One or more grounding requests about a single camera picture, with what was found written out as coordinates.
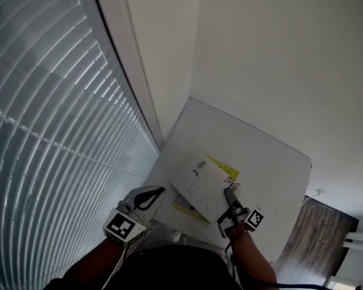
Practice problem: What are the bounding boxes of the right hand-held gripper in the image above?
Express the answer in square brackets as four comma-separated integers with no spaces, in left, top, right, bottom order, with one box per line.
[216,187,266,239]

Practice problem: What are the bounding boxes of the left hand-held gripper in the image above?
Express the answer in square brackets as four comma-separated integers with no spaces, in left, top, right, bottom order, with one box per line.
[102,185,166,250]

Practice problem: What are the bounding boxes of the person's left forearm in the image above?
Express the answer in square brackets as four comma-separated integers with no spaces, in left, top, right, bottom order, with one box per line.
[62,236,125,285]

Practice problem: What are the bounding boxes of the person's right forearm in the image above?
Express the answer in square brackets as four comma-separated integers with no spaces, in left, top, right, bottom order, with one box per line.
[229,225,278,287]

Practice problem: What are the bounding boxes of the person's black top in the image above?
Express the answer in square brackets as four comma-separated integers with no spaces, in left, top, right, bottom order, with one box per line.
[50,243,243,290]

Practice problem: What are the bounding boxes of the white window blinds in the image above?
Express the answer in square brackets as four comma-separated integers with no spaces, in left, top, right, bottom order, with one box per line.
[0,0,160,290]

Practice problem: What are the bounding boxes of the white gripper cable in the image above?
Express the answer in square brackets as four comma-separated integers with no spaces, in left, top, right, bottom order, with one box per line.
[108,246,128,285]

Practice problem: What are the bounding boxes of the white wall cable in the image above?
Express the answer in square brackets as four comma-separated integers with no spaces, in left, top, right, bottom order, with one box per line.
[302,187,327,205]

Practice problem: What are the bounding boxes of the thin white blind cord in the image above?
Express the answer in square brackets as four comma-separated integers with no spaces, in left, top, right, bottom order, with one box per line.
[0,102,146,179]

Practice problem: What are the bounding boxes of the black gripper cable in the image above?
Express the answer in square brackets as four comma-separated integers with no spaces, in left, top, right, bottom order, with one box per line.
[223,239,363,290]

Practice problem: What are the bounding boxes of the white wall pipes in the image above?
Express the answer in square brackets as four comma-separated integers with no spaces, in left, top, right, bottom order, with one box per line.
[341,231,363,250]

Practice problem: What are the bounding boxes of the white window frame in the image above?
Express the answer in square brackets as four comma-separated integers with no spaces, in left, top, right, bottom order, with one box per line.
[90,0,165,151]

